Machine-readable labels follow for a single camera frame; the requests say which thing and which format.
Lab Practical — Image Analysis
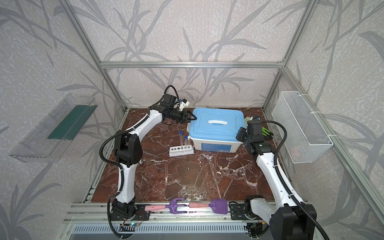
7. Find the white wire mesh basket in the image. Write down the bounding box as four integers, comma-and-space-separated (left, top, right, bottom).
272, 91, 334, 164

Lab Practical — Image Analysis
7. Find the white test tube rack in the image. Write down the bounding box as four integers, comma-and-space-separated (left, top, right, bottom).
169, 145, 194, 157

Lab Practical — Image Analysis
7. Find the purple garden fork pink handle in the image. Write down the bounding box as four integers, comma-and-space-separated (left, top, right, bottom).
145, 198, 187, 214

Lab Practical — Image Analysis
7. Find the purple garden spade pink handle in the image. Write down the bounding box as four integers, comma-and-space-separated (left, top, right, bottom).
189, 199, 228, 215

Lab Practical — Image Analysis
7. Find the blue plastic bin lid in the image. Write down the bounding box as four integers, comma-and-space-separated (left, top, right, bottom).
189, 108, 245, 142

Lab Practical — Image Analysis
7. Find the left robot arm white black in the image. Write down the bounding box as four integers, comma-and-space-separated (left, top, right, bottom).
99, 85, 197, 219

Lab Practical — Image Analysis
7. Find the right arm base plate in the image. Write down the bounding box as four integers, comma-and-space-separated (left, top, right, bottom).
228, 201, 261, 220

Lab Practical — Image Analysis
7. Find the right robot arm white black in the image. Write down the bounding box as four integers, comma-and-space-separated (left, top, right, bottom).
236, 117, 329, 240

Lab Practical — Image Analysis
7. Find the green black work glove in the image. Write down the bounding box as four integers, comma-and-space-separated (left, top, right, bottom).
245, 117, 274, 141

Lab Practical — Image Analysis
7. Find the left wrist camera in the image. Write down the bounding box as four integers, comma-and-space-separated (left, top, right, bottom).
179, 99, 190, 111

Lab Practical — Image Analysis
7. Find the white plastic storage bin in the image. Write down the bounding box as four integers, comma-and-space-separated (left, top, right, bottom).
191, 137, 243, 153

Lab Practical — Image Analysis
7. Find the green mat in shelf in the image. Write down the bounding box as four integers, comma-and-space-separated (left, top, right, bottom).
48, 105, 98, 141

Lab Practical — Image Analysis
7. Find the clear acrylic wall shelf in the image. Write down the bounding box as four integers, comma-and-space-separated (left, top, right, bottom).
10, 94, 98, 163

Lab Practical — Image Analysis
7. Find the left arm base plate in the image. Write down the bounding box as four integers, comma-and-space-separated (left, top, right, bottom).
110, 205, 150, 221

